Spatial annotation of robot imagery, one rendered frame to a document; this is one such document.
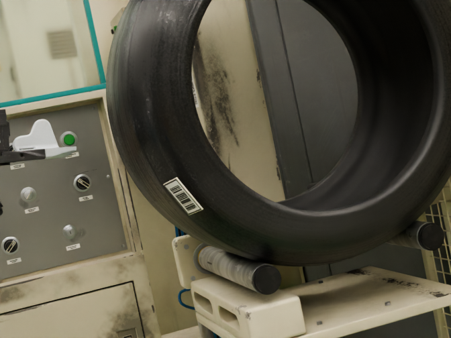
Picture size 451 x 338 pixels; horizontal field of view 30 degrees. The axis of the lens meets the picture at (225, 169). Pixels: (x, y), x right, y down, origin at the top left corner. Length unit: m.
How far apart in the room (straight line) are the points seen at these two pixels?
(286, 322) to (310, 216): 0.16
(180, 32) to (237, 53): 0.44
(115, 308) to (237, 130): 0.51
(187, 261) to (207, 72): 0.36
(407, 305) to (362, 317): 0.08
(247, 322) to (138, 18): 0.47
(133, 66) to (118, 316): 0.79
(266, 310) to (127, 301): 0.66
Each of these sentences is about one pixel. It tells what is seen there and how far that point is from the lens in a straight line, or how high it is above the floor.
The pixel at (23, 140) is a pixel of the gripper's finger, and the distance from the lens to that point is 1.27.
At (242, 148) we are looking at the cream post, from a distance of 1.63.
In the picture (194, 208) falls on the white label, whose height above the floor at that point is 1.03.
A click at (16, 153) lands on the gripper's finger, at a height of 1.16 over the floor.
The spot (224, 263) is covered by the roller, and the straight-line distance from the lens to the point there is 1.41.
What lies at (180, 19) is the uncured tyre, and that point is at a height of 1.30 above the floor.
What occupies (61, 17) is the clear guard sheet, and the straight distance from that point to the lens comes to 1.91.
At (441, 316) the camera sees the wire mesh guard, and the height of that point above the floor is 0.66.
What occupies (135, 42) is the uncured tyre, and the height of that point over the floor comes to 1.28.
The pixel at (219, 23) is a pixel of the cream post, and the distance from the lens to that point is 1.64.
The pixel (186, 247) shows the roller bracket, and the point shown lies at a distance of 1.57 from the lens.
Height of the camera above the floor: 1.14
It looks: 3 degrees down
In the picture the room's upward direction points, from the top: 12 degrees counter-clockwise
